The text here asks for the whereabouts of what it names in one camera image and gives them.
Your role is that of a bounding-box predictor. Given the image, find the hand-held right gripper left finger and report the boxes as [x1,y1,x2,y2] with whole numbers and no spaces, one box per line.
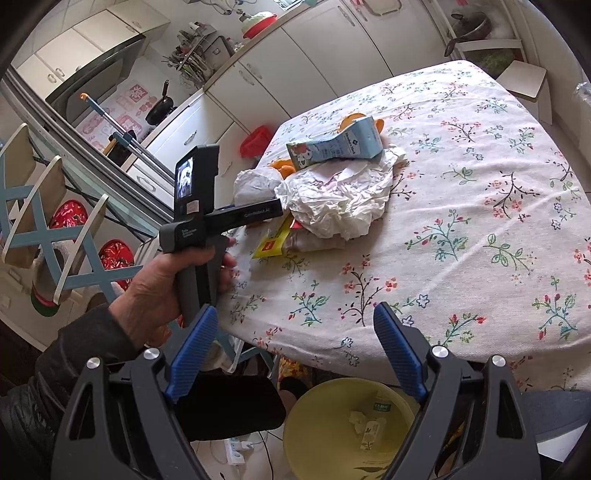
[50,305,220,480]

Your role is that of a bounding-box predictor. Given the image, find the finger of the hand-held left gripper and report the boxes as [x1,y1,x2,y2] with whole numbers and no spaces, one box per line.
[205,198,283,228]

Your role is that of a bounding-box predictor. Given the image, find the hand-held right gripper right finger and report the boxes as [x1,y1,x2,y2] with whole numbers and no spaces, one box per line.
[373,302,542,480]

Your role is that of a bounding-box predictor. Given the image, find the small white tissue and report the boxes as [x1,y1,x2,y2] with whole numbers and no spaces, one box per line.
[234,167,289,206]

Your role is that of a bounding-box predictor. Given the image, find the yellow red snack wrapper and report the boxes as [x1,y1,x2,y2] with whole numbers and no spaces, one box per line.
[252,217,296,259]

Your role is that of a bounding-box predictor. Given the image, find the large white tissue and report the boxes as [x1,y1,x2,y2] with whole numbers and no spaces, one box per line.
[276,148,407,238]

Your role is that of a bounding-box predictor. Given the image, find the blue milk carton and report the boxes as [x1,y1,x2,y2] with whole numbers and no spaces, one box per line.
[286,115,385,169]

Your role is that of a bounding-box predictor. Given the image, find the yellow plastic basin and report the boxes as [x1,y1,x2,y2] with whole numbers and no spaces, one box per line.
[283,377,423,480]

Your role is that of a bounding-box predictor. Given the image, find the small orange peel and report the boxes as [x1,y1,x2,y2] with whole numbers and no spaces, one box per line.
[339,115,385,133]

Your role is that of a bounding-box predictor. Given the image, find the person's left forearm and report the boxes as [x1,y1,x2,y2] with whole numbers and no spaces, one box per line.
[0,305,144,480]

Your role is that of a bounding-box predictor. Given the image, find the red lined trash bin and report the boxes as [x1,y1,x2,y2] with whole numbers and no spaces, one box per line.
[240,126,273,161]

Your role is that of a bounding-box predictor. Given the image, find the person's left leg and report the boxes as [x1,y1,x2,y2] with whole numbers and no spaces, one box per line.
[178,373,288,443]

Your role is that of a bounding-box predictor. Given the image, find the red printed bag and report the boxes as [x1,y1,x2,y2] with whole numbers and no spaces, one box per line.
[48,199,88,232]
[99,239,136,278]

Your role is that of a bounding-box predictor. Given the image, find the small white wrapper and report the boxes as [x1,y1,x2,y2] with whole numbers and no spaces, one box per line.
[349,409,387,452]

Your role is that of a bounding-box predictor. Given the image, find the floral slipper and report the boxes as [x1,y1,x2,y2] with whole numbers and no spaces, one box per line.
[277,355,319,393]

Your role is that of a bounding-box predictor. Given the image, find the white power strip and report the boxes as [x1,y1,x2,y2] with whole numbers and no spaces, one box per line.
[225,438,259,467]

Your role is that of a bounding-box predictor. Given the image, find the blue broom dustpan set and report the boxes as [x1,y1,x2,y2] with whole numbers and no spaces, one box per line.
[79,92,176,182]

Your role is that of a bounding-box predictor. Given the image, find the black frying pan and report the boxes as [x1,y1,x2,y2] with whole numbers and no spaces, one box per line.
[145,80,176,126]

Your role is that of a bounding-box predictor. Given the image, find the utensil rack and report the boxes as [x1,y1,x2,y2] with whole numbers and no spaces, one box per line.
[163,25,218,86]

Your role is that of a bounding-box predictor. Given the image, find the white kitchen base cabinets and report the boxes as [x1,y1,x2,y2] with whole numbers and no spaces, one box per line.
[122,0,462,195]

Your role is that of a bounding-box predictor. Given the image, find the floral tablecloth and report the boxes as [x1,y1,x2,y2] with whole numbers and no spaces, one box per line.
[217,59,591,393]

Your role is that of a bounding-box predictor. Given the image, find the steel range hood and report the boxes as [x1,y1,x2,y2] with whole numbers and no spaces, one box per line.
[44,34,148,123]

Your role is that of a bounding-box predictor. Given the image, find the red basin with green lid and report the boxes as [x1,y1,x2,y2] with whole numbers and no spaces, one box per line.
[241,13,280,40]

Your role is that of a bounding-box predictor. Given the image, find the blue white folding rack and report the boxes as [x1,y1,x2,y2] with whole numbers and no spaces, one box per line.
[0,122,139,319]

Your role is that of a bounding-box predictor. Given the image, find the hanging bin with red bag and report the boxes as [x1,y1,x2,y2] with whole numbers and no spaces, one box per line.
[353,0,402,18]

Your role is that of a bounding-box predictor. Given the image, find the black wok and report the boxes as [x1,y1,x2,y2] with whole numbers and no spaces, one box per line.
[444,11,492,56]

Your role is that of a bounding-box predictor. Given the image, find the wooden stool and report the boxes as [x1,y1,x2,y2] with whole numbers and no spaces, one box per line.
[496,60,552,125]

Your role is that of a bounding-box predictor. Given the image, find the white shelf cart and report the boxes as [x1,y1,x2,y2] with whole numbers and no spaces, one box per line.
[443,0,527,65]

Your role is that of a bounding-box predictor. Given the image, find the clear plastic bag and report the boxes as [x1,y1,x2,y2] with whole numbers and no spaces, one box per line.
[573,80,591,112]

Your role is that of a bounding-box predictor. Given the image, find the black cable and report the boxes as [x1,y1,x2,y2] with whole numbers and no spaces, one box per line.
[261,431,278,480]

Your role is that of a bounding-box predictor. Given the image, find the pink patterned wall sheet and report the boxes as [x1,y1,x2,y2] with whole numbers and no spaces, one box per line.
[74,80,155,148]

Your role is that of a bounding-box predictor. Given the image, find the metal sliding door frame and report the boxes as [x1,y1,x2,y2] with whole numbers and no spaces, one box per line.
[0,69,178,241]

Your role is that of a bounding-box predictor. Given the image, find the white wall cabinets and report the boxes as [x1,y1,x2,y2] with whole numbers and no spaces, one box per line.
[14,0,171,100]

